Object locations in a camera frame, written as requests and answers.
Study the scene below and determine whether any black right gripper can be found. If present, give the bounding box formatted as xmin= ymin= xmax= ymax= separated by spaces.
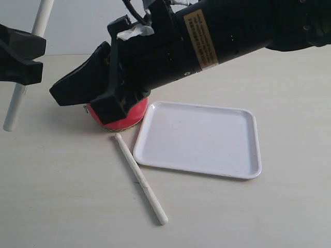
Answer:
xmin=49 ymin=1 xmax=197 ymax=124

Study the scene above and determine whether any white drumstick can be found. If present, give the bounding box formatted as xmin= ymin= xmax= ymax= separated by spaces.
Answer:
xmin=115 ymin=133 xmax=169 ymax=225
xmin=1 ymin=1 xmax=54 ymax=132

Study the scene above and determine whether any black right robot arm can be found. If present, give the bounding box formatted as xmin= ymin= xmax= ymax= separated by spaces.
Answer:
xmin=50 ymin=1 xmax=330 ymax=125

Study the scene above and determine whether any small red drum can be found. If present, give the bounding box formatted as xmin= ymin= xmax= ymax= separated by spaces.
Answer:
xmin=82 ymin=96 xmax=148 ymax=132

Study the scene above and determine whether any white plastic tray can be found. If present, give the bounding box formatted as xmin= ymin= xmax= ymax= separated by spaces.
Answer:
xmin=133 ymin=101 xmax=262 ymax=180

